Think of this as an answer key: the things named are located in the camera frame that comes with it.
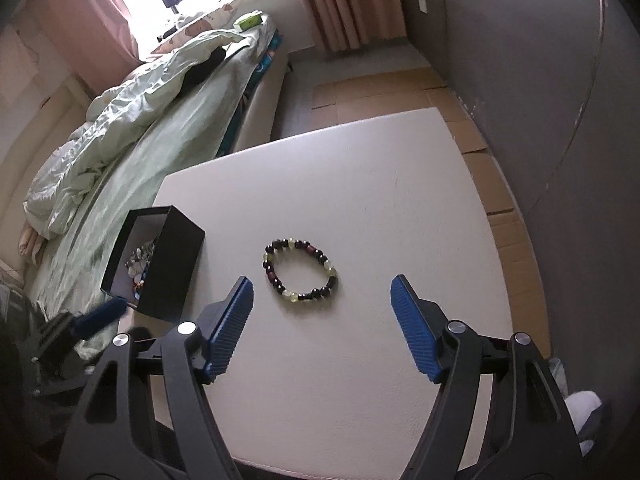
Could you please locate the black open jewelry box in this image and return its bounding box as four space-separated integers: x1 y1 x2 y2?
101 206 205 323

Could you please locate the white padded table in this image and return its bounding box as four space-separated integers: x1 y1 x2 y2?
117 106 514 480

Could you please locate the cream padded headboard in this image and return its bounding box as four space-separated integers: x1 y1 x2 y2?
1 76 92 275

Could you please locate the pink striped pillow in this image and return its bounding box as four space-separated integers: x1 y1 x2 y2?
17 223 47 266

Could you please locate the cartoon print window seat cushion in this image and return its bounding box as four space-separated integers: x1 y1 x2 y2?
150 0 296 57

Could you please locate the dark and green bead bracelet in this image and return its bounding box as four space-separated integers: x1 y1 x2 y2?
261 237 339 304

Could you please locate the beige hanging towel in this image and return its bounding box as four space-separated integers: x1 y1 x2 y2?
0 25 42 106

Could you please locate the flattened cardboard on floor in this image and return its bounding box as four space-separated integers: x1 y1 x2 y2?
310 67 552 358

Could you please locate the pink right curtain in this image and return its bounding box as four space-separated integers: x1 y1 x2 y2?
300 0 407 54

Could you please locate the pale green crumpled duvet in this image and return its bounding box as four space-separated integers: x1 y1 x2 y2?
23 29 254 240

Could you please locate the bed with green sheet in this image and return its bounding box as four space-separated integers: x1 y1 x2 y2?
28 14 278 318

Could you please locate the pink left curtain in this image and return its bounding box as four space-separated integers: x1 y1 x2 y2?
28 0 141 94

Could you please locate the pink curtain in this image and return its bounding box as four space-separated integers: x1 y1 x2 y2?
28 0 141 94
300 0 407 54

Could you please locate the black item on bed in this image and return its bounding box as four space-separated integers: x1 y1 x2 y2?
181 47 227 91

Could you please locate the dark wood wardrobe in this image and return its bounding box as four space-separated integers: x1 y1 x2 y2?
394 0 640 411

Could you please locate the green packet on bed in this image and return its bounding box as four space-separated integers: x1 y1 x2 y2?
233 11 262 32

